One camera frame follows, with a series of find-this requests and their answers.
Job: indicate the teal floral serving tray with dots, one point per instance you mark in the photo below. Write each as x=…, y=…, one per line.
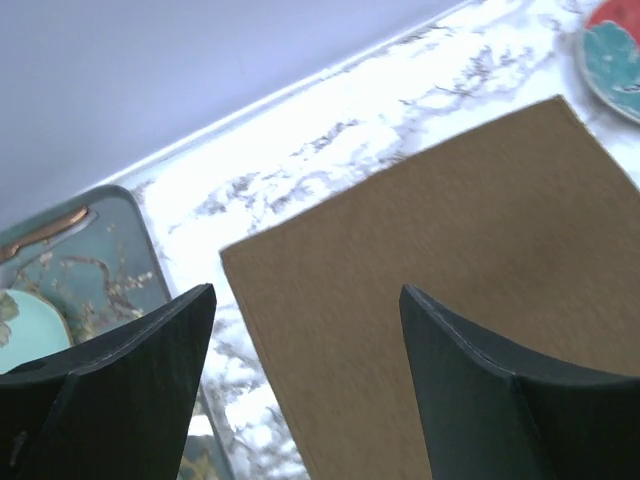
x=101, y=278

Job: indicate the brown fabric napkin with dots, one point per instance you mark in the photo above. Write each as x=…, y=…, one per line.
x=524, y=226

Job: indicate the red and teal plate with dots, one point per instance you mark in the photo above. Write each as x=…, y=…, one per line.
x=608, y=55

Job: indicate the mint green floral plate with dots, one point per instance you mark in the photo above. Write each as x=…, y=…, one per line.
x=31, y=329

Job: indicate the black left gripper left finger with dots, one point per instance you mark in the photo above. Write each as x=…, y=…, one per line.
x=117, y=406

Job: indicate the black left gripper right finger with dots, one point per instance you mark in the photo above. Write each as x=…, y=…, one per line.
x=493, y=409

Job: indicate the copper spoon on tray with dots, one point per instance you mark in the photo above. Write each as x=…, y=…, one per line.
x=52, y=233

